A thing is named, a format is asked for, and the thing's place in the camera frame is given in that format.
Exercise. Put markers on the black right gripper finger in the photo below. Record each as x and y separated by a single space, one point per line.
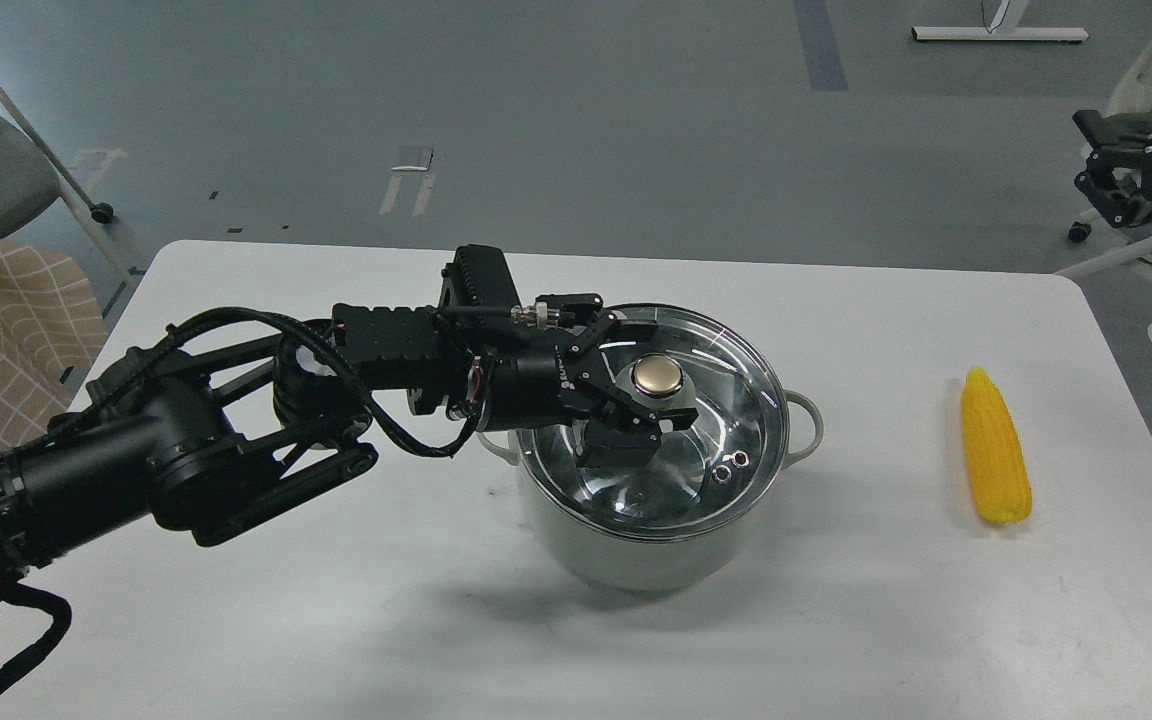
1126 131
1112 182

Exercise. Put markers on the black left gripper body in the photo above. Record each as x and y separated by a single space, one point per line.
517 344

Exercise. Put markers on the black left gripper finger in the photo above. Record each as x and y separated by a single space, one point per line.
592 331
655 400

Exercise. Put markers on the glass pot lid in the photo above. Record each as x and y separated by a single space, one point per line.
702 477

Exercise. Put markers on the yellow corn cob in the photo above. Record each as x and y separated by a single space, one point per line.
995 464

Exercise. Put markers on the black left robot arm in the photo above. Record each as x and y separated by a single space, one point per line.
237 415

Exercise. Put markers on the pale green steel pot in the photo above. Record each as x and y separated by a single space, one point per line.
651 566

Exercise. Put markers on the white desk leg base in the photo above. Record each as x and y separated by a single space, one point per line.
1006 26

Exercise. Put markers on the beige checked cloth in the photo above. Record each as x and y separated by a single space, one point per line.
50 321

